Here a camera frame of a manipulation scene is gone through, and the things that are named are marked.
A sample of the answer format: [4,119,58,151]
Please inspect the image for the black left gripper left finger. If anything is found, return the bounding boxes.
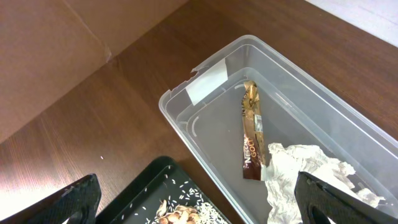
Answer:
[1,174,101,224]

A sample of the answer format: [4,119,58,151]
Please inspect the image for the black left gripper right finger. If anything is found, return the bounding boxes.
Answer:
[294,172,397,224]

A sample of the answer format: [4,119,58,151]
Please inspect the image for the white tissue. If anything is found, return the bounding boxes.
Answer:
[265,143,385,224]

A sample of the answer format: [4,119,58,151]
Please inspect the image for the gold brown snack wrapper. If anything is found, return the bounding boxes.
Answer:
[241,80,266,181]

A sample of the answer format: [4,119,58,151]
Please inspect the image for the food scraps and rice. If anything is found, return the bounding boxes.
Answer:
[119,164,229,224]

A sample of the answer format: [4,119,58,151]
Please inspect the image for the clear plastic waste bin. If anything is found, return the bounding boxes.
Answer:
[159,35,397,223]

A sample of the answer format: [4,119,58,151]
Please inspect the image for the black rectangular tray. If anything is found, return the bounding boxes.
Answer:
[96,156,229,223]

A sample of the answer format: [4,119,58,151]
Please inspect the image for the white label on bin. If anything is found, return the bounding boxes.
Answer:
[185,59,228,106]

